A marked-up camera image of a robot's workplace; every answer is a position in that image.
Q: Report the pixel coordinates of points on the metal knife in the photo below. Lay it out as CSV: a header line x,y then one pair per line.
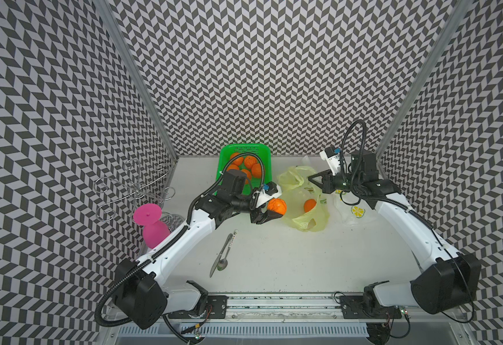
x,y
220,255

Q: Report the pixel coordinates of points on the metal wire rack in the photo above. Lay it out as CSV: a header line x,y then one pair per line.
x,y
116,192

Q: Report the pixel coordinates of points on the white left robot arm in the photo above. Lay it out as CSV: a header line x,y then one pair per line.
x,y
140,293

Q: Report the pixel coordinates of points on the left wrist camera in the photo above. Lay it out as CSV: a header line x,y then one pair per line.
x,y
270,188

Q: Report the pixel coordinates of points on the pink plastic cup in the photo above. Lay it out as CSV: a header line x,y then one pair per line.
x,y
154,230

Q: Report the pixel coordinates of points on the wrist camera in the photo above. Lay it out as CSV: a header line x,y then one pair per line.
x,y
270,188
331,155

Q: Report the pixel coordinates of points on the white printed plastic bag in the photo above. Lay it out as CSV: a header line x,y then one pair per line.
x,y
355,207

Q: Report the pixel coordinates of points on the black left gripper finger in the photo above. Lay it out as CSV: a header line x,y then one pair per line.
x,y
260,217
261,201

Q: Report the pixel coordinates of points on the metal spoon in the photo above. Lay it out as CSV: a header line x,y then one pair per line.
x,y
223,262

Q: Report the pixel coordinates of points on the green plastic basket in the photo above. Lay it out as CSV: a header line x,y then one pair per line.
x,y
262,151

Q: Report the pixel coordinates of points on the yellow-green plastic bag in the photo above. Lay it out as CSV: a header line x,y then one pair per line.
x,y
296,191

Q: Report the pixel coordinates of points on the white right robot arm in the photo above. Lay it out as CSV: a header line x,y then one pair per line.
x,y
448,277

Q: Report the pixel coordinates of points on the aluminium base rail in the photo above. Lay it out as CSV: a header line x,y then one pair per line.
x,y
296,318

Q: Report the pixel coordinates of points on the orange fruit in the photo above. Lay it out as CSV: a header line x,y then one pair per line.
x,y
233,167
256,170
248,174
236,159
250,161
277,205
309,205

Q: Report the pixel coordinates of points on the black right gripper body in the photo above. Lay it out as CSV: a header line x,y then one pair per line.
x,y
327,181

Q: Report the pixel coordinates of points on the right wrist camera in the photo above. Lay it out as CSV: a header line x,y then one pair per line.
x,y
331,155

